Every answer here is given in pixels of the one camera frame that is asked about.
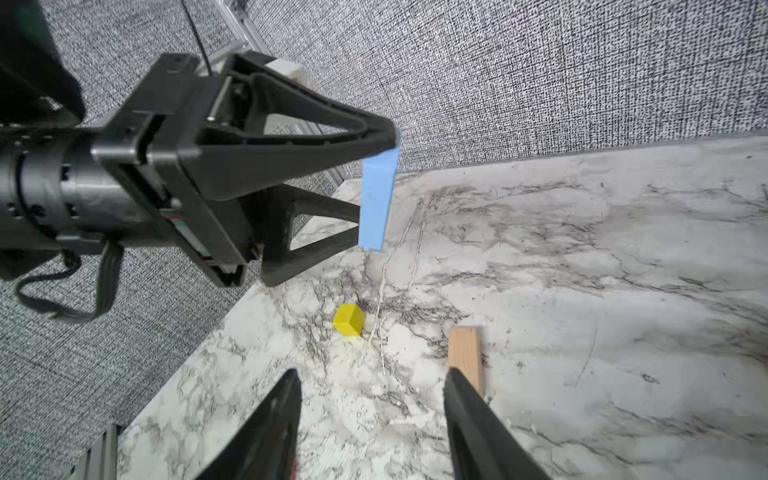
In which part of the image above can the long natural wood block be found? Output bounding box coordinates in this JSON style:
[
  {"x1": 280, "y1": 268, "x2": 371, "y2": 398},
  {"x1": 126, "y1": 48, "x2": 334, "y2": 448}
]
[{"x1": 448, "y1": 327, "x2": 485, "y2": 396}]

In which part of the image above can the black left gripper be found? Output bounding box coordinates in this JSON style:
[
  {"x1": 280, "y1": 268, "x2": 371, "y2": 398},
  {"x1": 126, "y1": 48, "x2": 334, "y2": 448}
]
[{"x1": 1, "y1": 52, "x2": 397, "y2": 287}]

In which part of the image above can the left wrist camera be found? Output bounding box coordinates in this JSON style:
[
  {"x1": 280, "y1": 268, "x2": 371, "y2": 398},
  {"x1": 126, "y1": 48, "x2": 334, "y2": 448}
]
[{"x1": 265, "y1": 58, "x2": 305, "y2": 85}]

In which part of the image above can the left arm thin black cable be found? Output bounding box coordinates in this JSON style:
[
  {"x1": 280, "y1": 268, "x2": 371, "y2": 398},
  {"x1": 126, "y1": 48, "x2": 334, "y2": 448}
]
[{"x1": 179, "y1": 0, "x2": 214, "y2": 76}]

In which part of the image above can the light blue wooden block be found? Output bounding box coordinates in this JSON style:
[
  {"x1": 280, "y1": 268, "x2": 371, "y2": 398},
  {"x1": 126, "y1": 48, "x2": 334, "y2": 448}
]
[{"x1": 358, "y1": 130, "x2": 402, "y2": 251}]

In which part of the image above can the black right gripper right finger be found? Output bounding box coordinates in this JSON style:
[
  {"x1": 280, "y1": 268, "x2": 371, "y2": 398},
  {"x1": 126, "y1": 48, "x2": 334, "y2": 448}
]
[{"x1": 444, "y1": 367, "x2": 549, "y2": 480}]

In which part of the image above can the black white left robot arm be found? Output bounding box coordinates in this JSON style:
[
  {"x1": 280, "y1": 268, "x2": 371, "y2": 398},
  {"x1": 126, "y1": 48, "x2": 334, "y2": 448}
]
[{"x1": 1, "y1": 1, "x2": 397, "y2": 287}]

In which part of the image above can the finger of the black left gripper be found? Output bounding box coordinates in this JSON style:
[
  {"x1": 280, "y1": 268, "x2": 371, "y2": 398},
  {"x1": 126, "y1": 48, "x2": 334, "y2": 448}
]
[{"x1": 251, "y1": 184, "x2": 360, "y2": 287}]

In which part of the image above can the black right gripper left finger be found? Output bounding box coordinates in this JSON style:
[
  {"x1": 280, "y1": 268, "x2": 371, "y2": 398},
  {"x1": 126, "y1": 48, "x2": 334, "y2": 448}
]
[{"x1": 197, "y1": 368, "x2": 302, "y2": 480}]

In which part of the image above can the yellow wooden cube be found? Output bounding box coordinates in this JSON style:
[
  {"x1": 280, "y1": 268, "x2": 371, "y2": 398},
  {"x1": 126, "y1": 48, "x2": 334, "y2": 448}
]
[{"x1": 333, "y1": 304, "x2": 366, "y2": 337}]

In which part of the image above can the aluminium front rail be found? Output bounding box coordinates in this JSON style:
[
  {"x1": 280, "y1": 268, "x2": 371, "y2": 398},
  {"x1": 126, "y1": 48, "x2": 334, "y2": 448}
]
[{"x1": 62, "y1": 424, "x2": 124, "y2": 480}]

